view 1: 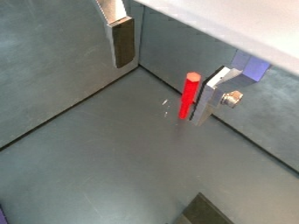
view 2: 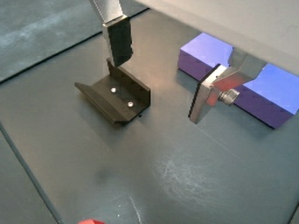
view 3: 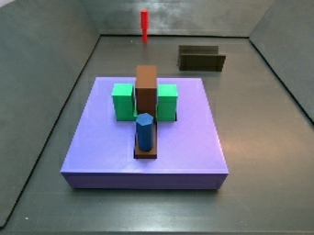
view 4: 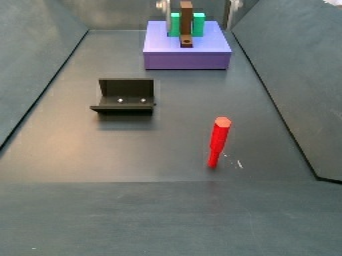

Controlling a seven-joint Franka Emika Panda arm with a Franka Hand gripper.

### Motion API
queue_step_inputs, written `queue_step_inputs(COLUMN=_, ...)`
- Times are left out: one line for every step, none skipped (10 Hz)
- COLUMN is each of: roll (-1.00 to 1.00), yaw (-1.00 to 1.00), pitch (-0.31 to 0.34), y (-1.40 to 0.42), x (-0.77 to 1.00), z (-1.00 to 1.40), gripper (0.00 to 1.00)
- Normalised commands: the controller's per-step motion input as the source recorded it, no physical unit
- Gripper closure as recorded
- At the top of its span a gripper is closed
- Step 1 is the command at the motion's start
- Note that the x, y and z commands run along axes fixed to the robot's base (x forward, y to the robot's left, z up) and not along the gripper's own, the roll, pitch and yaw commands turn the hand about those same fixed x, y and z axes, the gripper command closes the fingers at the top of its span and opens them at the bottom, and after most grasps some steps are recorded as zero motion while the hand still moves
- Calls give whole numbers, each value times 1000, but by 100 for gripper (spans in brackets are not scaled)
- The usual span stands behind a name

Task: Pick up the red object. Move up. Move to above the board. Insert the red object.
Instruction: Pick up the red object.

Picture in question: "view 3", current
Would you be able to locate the brown block with hole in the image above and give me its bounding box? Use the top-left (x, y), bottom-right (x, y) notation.
top-left (135, 65), bottom-right (158, 159)

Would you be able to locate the black angle bracket holder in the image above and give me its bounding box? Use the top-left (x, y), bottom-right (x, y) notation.
top-left (178, 45), bottom-right (226, 72)

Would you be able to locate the red peg object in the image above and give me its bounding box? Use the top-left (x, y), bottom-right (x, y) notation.
top-left (141, 9), bottom-right (149, 43)

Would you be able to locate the green right block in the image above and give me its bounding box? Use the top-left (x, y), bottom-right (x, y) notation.
top-left (157, 84), bottom-right (178, 121)

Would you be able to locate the green block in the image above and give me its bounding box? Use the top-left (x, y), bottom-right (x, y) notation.
top-left (157, 84), bottom-right (178, 121)
top-left (113, 84), bottom-right (135, 121)

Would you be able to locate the purple board base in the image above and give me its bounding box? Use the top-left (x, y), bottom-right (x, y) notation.
top-left (62, 77), bottom-right (229, 189)

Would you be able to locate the blue hexagonal peg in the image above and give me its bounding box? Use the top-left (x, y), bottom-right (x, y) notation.
top-left (137, 113), bottom-right (154, 151)

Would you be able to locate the green left block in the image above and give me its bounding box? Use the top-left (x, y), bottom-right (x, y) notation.
top-left (113, 84), bottom-right (135, 121)

